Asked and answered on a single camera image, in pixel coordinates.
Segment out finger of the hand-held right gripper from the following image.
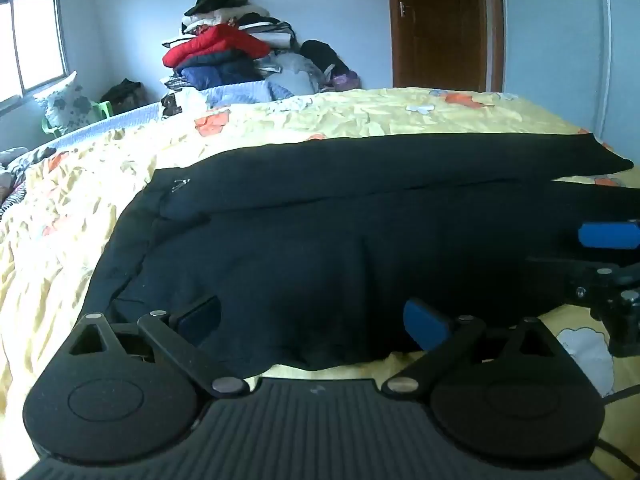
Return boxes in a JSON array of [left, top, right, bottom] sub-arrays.
[[525, 255, 640, 311], [576, 220, 640, 251]]

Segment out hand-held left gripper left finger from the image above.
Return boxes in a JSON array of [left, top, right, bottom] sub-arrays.
[[65, 295, 248, 401]]

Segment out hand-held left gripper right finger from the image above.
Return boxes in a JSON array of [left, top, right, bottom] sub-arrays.
[[381, 298, 568, 401]]

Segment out black pants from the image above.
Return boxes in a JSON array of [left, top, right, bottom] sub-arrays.
[[75, 130, 636, 373]]

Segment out white wardrobe with flower stickers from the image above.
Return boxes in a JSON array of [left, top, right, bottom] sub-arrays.
[[500, 0, 640, 153]]

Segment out white and black garment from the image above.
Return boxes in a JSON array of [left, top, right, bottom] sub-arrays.
[[160, 87, 208, 117]]

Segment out yellow floral bed sheet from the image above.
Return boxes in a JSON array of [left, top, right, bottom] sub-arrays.
[[0, 87, 640, 480]]

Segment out blue quilted blanket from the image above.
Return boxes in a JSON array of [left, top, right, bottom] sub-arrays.
[[50, 80, 296, 151]]

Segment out green plastic chair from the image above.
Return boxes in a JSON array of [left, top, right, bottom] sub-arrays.
[[41, 100, 113, 136]]

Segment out grey striped duvet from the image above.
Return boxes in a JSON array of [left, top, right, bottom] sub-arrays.
[[0, 146, 58, 208]]

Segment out dark bag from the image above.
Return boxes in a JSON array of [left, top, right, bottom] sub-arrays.
[[100, 78, 146, 111]]

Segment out floral pillow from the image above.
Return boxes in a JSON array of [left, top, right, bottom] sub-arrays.
[[34, 71, 98, 133]]

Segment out brown wooden door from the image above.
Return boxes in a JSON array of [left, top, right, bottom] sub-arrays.
[[385, 0, 506, 93]]

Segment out pile of clothes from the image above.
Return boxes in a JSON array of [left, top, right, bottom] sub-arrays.
[[161, 0, 361, 98]]

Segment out window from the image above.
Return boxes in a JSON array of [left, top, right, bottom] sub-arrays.
[[0, 0, 71, 106]]

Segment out black cable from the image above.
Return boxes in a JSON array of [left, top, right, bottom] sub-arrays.
[[595, 385, 640, 467]]

